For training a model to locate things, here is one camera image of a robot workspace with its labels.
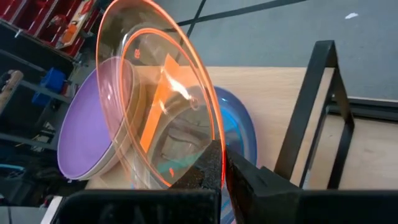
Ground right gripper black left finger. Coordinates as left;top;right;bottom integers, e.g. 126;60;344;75
54;139;223;224

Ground black table frame rail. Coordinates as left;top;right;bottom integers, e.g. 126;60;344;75
328;96;398;122

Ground red storage bins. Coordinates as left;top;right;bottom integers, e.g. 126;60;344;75
0;0;103;58

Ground transparent orange-red plate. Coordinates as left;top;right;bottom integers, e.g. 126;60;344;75
95;0;226;190

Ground transparent blue-green plate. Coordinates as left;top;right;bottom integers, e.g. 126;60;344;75
213;86;258;167

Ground purple plate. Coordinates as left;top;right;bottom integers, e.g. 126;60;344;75
57;55;137;181

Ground wooden shelf with black frame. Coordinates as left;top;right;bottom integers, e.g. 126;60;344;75
85;39;356;191

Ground blue storage bin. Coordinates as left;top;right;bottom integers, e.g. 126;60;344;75
32;67;67;108

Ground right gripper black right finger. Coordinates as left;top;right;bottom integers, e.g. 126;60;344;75
225;146;398;224

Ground wooden handle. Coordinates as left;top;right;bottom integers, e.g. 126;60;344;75
0;70;25;114

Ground black storage rack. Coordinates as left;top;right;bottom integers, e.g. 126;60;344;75
0;20;77;152

